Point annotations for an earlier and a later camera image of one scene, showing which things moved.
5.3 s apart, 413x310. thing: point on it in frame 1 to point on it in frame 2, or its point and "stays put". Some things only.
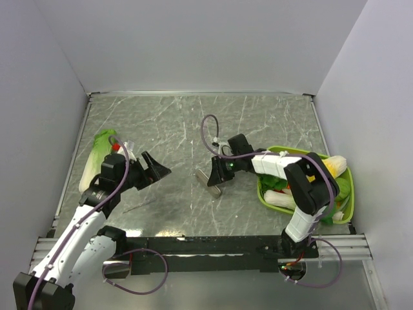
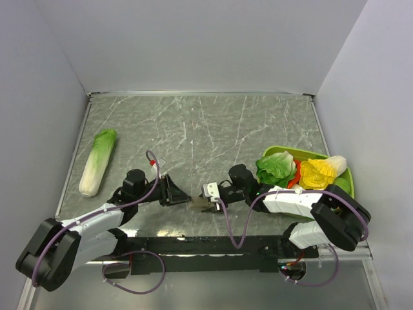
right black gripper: [219, 174] to [212, 209]
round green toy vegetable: [344, 187] stays put
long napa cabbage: [101, 146] stays put
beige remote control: [203, 179] to [198, 203]
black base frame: [232, 254] stays put
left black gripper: [154, 172] to [170, 193]
